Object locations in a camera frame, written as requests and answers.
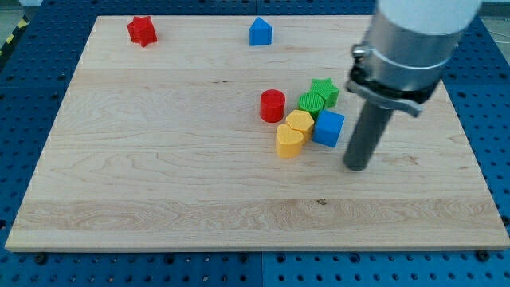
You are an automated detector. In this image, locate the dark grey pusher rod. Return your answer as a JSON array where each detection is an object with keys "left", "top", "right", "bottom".
[{"left": 343, "top": 101, "right": 393, "bottom": 171}]

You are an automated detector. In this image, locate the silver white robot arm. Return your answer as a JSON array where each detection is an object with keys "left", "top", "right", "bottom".
[{"left": 346, "top": 0, "right": 482, "bottom": 116}]

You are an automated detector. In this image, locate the green star block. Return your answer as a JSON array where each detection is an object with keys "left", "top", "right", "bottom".
[{"left": 310, "top": 78, "right": 339, "bottom": 108}]

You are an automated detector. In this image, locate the yellow hexagon block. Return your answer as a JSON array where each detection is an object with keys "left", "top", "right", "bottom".
[{"left": 285, "top": 110, "right": 315, "bottom": 142}]

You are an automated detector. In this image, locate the red star block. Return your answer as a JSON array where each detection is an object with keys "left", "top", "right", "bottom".
[{"left": 127, "top": 16, "right": 158, "bottom": 47}]

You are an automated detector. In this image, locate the blue house-shaped block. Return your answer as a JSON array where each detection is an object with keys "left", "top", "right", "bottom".
[{"left": 249, "top": 17, "right": 273, "bottom": 46}]

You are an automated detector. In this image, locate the red cylinder block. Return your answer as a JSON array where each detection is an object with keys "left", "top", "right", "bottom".
[{"left": 260, "top": 89, "right": 286, "bottom": 123}]

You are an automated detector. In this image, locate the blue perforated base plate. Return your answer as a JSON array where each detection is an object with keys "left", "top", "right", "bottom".
[{"left": 1, "top": 1, "right": 509, "bottom": 286}]

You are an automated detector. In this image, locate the blue cube block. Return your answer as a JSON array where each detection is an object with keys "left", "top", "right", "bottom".
[{"left": 312, "top": 110, "right": 345, "bottom": 147}]

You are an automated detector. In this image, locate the light wooden board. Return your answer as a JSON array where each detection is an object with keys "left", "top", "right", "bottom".
[{"left": 6, "top": 16, "right": 509, "bottom": 252}]

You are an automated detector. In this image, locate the green cylinder block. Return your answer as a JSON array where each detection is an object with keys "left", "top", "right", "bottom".
[{"left": 298, "top": 92, "right": 324, "bottom": 120}]

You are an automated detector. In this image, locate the yellow heart block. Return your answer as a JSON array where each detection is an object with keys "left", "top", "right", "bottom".
[{"left": 276, "top": 124, "right": 304, "bottom": 159}]

